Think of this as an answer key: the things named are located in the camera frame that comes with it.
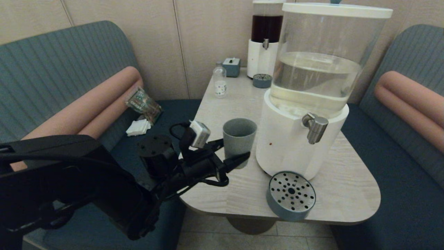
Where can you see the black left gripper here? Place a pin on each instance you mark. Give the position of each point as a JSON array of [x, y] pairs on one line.
[[201, 166]]

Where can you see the grey-blue plastic cup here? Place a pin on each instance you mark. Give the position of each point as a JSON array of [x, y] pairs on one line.
[[239, 139]]

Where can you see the metal dispenser tap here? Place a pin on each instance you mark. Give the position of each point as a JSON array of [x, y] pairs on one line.
[[315, 128]]

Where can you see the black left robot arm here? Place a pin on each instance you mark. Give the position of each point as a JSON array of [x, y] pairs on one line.
[[86, 184]]

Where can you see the small clear glass bottle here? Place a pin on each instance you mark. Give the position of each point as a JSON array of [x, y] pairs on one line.
[[220, 83]]

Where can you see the small blue drip tray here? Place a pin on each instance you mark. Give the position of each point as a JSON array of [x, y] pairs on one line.
[[262, 81]]

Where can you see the large blue drip tray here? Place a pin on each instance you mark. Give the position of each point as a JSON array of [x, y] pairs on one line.
[[289, 205]]

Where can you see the blue tissue box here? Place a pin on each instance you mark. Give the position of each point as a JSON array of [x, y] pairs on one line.
[[231, 67]]

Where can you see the white folded napkins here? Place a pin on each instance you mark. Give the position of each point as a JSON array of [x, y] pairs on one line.
[[138, 127]]

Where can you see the clear printed snack packet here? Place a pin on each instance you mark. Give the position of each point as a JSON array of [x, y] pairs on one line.
[[144, 104]]

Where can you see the clear water dispenser white base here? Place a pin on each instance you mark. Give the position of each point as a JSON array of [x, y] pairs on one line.
[[322, 69]]

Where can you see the pink cylindrical bolster cushion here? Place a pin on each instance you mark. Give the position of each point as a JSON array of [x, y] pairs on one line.
[[86, 107], [412, 104]]

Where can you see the teal upholstered booth bench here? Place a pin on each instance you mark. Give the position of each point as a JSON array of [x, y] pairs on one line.
[[86, 69], [399, 180]]

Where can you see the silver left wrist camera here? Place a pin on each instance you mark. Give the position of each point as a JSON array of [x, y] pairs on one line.
[[199, 133]]

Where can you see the brass table pedestal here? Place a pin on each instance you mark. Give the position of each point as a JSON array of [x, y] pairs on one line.
[[251, 225]]

